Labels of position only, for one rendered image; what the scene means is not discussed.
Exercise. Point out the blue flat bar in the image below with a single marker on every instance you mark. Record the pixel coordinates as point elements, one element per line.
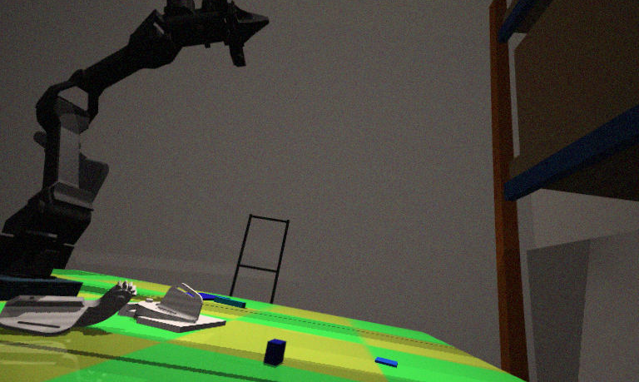
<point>386,361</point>

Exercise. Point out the blue flat rectangular plate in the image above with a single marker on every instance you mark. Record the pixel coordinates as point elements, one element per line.
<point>204,296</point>

